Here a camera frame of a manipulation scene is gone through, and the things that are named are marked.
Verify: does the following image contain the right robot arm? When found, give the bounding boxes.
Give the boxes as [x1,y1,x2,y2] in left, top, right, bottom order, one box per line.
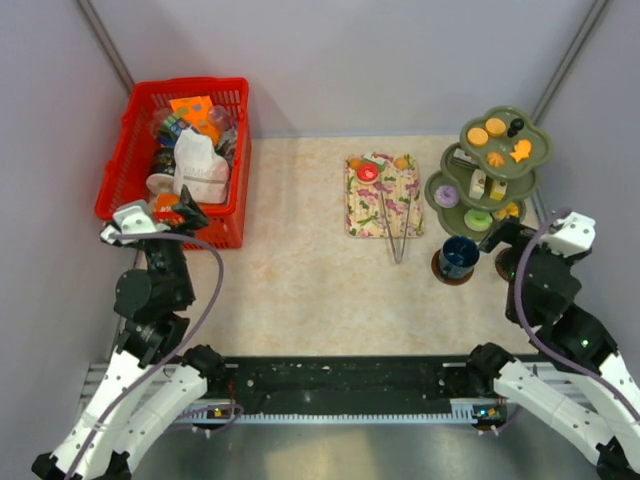
[466,213,639,479]

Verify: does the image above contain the white cloth bag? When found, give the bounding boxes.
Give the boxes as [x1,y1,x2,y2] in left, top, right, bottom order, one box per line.
[173,129,230,204]

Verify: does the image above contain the white cream cake slice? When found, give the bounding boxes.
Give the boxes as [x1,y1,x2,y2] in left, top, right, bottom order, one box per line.
[469,169,486,199]

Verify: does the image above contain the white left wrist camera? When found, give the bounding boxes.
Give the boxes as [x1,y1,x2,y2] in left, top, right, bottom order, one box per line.
[100,200,170,246]

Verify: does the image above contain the dark blue mug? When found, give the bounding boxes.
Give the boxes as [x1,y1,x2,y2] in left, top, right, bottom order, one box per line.
[441,236,480,268]

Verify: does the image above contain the red round donut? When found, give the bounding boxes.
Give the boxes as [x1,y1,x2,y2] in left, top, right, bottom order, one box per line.
[356,163,380,185]

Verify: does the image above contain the green frosted donut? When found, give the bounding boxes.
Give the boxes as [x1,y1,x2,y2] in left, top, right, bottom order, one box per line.
[464,209,493,232]

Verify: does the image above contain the chocolate cake slice with cherry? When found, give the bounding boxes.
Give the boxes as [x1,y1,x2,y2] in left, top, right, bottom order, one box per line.
[451,157,478,170]

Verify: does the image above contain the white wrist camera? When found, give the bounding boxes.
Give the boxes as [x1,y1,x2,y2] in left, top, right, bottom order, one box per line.
[539,212,596,258]
[100,200,170,246]

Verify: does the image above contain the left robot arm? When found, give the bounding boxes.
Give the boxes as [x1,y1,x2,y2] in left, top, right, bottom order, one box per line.
[31,187,227,479]

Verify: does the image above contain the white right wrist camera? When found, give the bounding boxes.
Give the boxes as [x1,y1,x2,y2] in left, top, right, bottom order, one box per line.
[539,212,596,258]

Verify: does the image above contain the orange dotted box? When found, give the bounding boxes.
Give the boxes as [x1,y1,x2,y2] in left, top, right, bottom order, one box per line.
[169,96,220,145]

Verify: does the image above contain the purple frosted donut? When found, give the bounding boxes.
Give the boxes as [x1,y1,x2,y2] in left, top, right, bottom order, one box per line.
[434,185,459,208]

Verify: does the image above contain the floral rectangular serving tray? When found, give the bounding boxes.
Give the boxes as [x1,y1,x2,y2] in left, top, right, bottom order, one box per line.
[344,152,425,238]

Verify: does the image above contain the stainless steel food tongs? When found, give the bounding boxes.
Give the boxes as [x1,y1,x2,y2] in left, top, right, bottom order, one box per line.
[379,184,412,265]

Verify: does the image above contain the round tan cracker biscuit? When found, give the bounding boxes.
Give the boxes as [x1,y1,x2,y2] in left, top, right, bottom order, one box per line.
[466,127,489,147]

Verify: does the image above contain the black cylindrical can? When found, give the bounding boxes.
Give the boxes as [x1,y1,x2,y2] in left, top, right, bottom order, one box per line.
[149,146,176,177]

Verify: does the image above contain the green three-tier dessert stand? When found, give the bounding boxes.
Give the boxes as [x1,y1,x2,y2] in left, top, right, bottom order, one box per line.
[424,106,553,242]

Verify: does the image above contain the red plastic basket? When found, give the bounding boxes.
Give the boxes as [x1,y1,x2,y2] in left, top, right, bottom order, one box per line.
[94,77,251,249]

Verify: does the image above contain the yellow frosted donut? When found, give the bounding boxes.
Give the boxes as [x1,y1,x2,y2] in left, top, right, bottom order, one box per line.
[493,202,520,221]

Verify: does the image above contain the brown wooden coaster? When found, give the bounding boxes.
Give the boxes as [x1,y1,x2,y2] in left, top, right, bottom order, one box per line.
[431,249,475,286]
[494,247,513,281]

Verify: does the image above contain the yellow square cake piece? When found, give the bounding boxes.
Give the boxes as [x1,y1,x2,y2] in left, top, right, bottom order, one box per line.
[489,180,508,201]

